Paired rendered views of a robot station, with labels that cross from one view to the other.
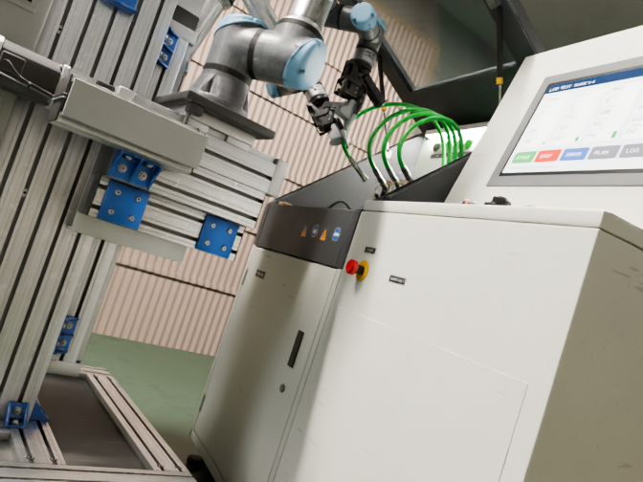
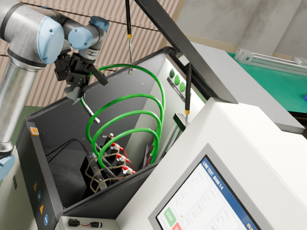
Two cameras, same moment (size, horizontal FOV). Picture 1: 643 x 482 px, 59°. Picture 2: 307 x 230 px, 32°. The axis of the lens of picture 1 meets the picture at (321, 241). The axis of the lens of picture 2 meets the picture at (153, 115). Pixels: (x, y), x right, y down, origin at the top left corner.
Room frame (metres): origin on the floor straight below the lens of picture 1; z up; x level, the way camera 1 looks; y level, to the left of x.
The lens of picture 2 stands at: (-0.09, -0.04, 2.15)
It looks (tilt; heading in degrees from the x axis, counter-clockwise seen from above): 24 degrees down; 353
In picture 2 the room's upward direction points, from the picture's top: 25 degrees clockwise
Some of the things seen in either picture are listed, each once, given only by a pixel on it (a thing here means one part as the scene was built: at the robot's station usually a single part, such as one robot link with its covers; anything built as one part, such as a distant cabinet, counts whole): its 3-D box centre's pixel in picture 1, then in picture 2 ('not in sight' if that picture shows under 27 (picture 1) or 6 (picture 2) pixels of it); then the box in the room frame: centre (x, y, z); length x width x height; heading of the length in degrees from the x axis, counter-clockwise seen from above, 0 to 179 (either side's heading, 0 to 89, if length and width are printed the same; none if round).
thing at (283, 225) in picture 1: (303, 232); (38, 178); (1.77, 0.06, 0.87); 0.62 x 0.04 x 0.16; 26
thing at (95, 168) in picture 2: not in sight; (101, 194); (1.77, -0.20, 0.91); 0.34 x 0.10 x 0.15; 26
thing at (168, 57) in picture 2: (473, 128); (193, 84); (1.99, -0.39, 1.43); 0.54 x 0.03 x 0.02; 26
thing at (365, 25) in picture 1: (360, 20); (79, 35); (1.70, 0.10, 1.54); 0.11 x 0.11 x 0.08; 74
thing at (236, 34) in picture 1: (239, 48); not in sight; (1.31, 0.32, 1.20); 0.13 x 0.12 x 0.14; 74
